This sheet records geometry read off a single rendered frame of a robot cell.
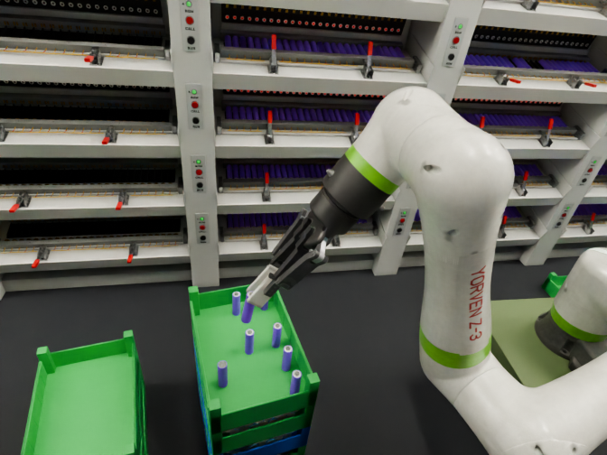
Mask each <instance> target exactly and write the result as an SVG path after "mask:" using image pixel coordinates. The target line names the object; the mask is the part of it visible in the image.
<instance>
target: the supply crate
mask: <svg viewBox="0 0 607 455"><path fill-rule="evenodd" d="M249 285H250V284H249ZM249 285H243V286H238V287H233V288H228V289H222V290H217V291H211V292H202V293H199V291H198V286H197V285H196V286H191V287H189V288H188V289H189V298H190V307H191V319H192V326H193V330H194V336H195V343H196V347H197V352H198V358H199V364H200V369H201V379H202V385H203V390H204V395H205V401H206V409H207V412H208V417H209V423H210V433H211V435H212V434H216V433H219V432H224V431H227V430H231V429H234V428H238V427H240V426H244V425H247V424H250V423H255V422H259V421H262V420H265V419H268V418H272V417H275V416H278V415H281V414H284V413H290V412H293V411H296V410H300V409H303V408H306V407H309V406H313V405H315V403H316V398H317V395H318V390H319V385H320V379H319V377H318V375H317V373H313V371H312V370H311V368H310V365H309V363H308V360H307V358H306V356H305V354H304V350H303V348H302V346H301V343H300V341H299V339H298V337H297V334H296V332H295V330H294V326H293V323H292V322H291V320H290V317H289V315H288V312H287V310H286V308H285V305H284V302H283V300H282V298H281V295H280V293H279V291H277V292H276V293H275V294H274V295H273V296H272V297H271V298H270V299H269V300H268V309H267V310H266V311H262V310H261V309H260V308H258V307H257V306H255V307H254V310H253V314H252V319H251V322H250V323H243V322H242V321H241V316H242V312H243V308H244V304H245V299H246V296H247V288H248V287H249ZM233 292H240V314H239V315H238V316H234V315H233V314H232V293H233ZM277 322H278V323H281V324H282V331H281V340H280V347H279V348H273V347H272V337H273V326H274V324H275V323H277ZM248 329H252V330H253V331H254V352H253V353H252V354H251V355H247V354H246V353H245V332H246V330H248ZM287 345H289V346H291V347H292V348H293V353H292V360H291V366H290V370H289V371H284V370H282V360H283V352H284V346H287ZM221 360H225V361H226V362H227V363H228V385H227V386H226V387H223V388H222V387H219V382H218V363H219V362H220V361H221ZM294 370H300V371H301V373H302V377H301V384H300V389H299V393H297V394H293V395H290V385H291V379H292V373H293V371H294Z"/></svg>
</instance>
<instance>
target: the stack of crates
mask: <svg viewBox="0 0 607 455"><path fill-rule="evenodd" d="M36 355H37V357H38V358H39V361H40V362H39V364H38V368H37V374H36V378H35V383H34V388H33V396H32V401H31V405H30V410H29V414H28V419H27V424H26V429H25V434H24V438H23V447H22V451H21V455H148V439H147V438H148V437H147V417H146V397H145V381H144V377H143V373H142V368H141V365H140V361H139V356H138V353H137V349H136V345H135V338H134V334H133V331H132V330H127V331H124V338H123V339H117V340H111V341H107V342H102V343H98V344H93V345H88V346H84V347H79V348H71V349H66V350H61V351H56V352H52V353H51V352H50V351H49V349H48V347H47V346H46V347H41V348H38V349H37V354H36Z"/></svg>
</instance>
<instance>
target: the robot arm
mask: <svg viewBox="0 0 607 455"><path fill-rule="evenodd" d="M326 172H327V174H326V175H325V176H324V178H323V179H322V183H323V186H324V187H322V188H321V190H320V191H319V192H318V193H317V194H316V195H315V196H314V198H313V199H312V200H311V202H310V209H311V211H310V212H309V211H308V210H306V209H301V211H300V213H299V214H298V216H297V218H296V220H295V221H294V223H293V224H292V226H291V227H289V229H288V230H287V231H286V233H285V234H284V236H283V237H282V238H281V240H280V241H279V242H278V244H277V245H276V246H275V248H274V249H273V251H272V255H273V256H274V257H273V258H272V259H271V261H270V265H268V267H267V268H266V269H265V270H264V271H263V272H262V273H261V274H260V275H259V277H258V278H257V279H256V280H255V281H254V282H253V283H252V284H251V285H249V287H248V288H247V293H248V292H253V293H252V294H251V295H250V296H249V297H248V298H247V302H248V303H250V304H253V305H255V306H257V307H258V308H262V307H263V306H264V305H265V304H266V302H267V301H268V300H269V299H270V298H271V297H272V296H273V295H274V294H275V293H276V292H277V291H278V289H279V288H280V287H283V288H285V289H286V290H288V291H289V290H291V289H292V288H293V287H294V286H295V285H297V284H298V283H299V282H300V281H302V280H303V279H304V277H305V276H307V275H308V274H309V273H310V272H312V271H313V270H314V269H315V268H316V267H318V266H320V265H324V264H326V263H327V261H328V259H329V257H328V256H326V255H325V254H324V252H325V247H327V246H328V245H329V244H330V243H331V241H332V239H333V238H334V236H336V235H344V234H346V233H347V232H348V231H349V230H350V229H351V228H352V227H353V226H354V225H355V224H356V223H357V222H358V221H359V218H360V219H368V218H369V217H370V216H371V215H373V214H374V213H375V212H376V211H377V210H379V211H383V210H384V208H385V207H384V206H382V204H383V203H384V202H385V201H386V200H387V199H388V198H389V197H390V195H391V194H392V193H393V192H394V191H395V190H396V189H397V188H398V187H399V186H400V185H401V184H402V183H403V182H404V181H406V182H407V183H408V185H409V186H410V188H411V189H412V191H413V192H414V194H415V195H416V201H417V206H418V210H419V215H420V220H421V227H422V233H423V240H424V250H425V287H424V296H423V302H422V310H421V318H420V330H419V356H420V363H421V367H422V369H423V371H424V373H425V375H426V376H427V378H428V379H429V380H430V381H431V382H432V383H433V384H434V386H435V387H436V388H437V389H438V390H439V391H440V392H441V393H442V394H443V395H444V396H445V398H446V399H447V400H448V401H449V402H450V403H451V404H452V405H453V406H454V407H455V409H456V410H457V411H458V413H459V414H460V415H461V417H462V418H463V419H464V420H465V421H466V422H467V424H468V425H469V426H470V428H471V429H472V431H473V432H474V434H475V435H476V436H477V438H478V439H479V441H480V442H481V444H482V445H483V447H484V448H485V450H486V451H487V452H488V453H489V455H589V454H590V453H591V452H592V451H593V450H594V449H595V448H597V447H598V446H599V445H600V444H601V443H602V442H604V441H605V440H606V439H607V248H604V247H596V248H591V249H588V250H586V251H584V252H583V253H582V254H581V255H580V257H579V258H578V260H577V261H576V263H575V264H574V267H573V268H572V270H571V272H570V273H569V275H568V276H567V277H566V279H565V281H564V283H563V285H562V286H561V288H560V290H559V292H558V293H557V295H556V297H555V298H554V301H553V306H552V308H551V309H550V310H549V311H547V312H544V313H542V314H540V315H539V316H538V317H537V320H536V322H535V332H536V334H537V336H538V338H539V339H540V341H541V342H542V343H543V344H544V345H545V346H546V347H547V348H548V349H550V350H551V351H552V352H554V353H555V354H557V355H558V356H559V357H561V358H564V359H567V360H569V361H570V363H569V368H570V370H571V371H572V372H570V373H568V374H566V375H564V376H561V377H559V378H557V379H556V380H553V381H551V382H549V383H547V384H544V385H541V386H539V387H534V388H533V387H526V386H524V385H522V384H521V383H519V382H518V381H517V380H516V379H515V378H514V377H513V376H512V375H511V374H510V373H509V372H508V371H507V370H506V369H505V368H504V367H503V366H502V365H501V364H500V362H499V361H498V360H497V359H496V358H495V357H494V356H493V355H492V353H491V352H490V351H491V308H490V279H491V272H492V265H493V259H494V253H495V248H496V243H497V242H496V241H497V237H498V233H499V229H500V223H501V221H502V217H503V214H504V211H505V208H506V205H507V202H508V199H509V195H510V192H511V189H512V186H513V182H514V165H513V162H512V159H511V156H510V154H509V151H508V150H507V148H506V147H505V146H504V145H503V144H502V143H501V142H500V141H499V140H498V139H497V138H496V137H494V136H492V135H490V134H488V133H486V132H484V131H482V130H481V129H480V128H478V127H476V126H475V125H472V124H471V123H469V122H467V121H466V120H464V119H463V118H462V117H461V116H460V115H459V114H458V113H456V112H455V111H454V110H453V109H452V108H451V107H450V106H449V105H448V104H447V103H446V102H445V101H444V100H443V99H442V98H441V97H440V96H439V95H438V94H437V93H435V92H434V91H432V90H431V89H429V88H423V87H418V86H411V87H404V88H400V89H397V90H395V91H393V92H391V93H390V94H388V95H387V96H386V97H385V98H384V99H382V101H381V102H380V103H379V104H378V106H377V108H376V110H375V112H374V114H373V115H372V117H371V119H370V120H369V122H368V124H367V125H366V127H365V128H364V130H363V131H362V133H361V134H360V136H359V137H358V138H357V140H356V141H355V142H354V143H353V145H352V146H351V147H350V148H349V149H348V151H347V152H346V153H345V154H344V155H343V156H342V157H341V158H340V159H339V161H337V162H336V164H335V165H334V166H333V167H332V168H331V169H330V170H329V169H327V170H326Z"/></svg>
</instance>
